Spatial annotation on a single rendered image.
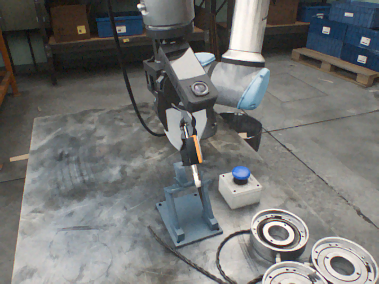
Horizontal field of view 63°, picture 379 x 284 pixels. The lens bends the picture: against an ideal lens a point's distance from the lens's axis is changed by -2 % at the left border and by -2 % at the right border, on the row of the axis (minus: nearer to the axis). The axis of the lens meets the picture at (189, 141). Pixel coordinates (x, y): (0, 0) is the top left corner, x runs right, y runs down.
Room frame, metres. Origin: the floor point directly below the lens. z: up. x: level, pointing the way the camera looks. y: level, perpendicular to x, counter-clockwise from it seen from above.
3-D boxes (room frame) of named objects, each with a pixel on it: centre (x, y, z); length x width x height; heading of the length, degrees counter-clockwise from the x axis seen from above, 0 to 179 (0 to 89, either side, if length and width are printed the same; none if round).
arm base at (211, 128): (0.88, -0.01, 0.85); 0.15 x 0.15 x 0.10
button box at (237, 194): (0.55, -0.11, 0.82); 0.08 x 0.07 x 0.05; 20
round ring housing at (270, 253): (0.41, -0.17, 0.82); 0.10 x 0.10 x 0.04
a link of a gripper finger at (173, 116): (0.48, 0.04, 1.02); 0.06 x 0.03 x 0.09; 27
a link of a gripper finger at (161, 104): (0.46, 0.03, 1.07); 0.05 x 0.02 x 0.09; 117
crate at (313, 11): (4.83, -1.80, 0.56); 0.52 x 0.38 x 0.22; 107
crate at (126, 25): (3.88, 0.84, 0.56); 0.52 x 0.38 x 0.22; 107
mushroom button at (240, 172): (0.55, -0.11, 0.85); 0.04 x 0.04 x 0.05
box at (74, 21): (3.68, 1.34, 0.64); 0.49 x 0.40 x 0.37; 115
